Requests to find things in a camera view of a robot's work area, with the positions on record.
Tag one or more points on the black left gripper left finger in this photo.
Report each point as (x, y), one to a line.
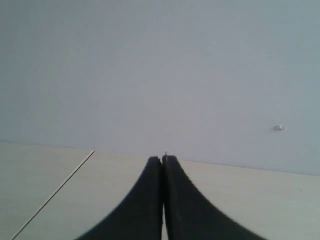
(139, 216)

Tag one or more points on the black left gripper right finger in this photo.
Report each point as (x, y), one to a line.
(190, 215)

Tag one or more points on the white wall hook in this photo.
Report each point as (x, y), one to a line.
(279, 128)

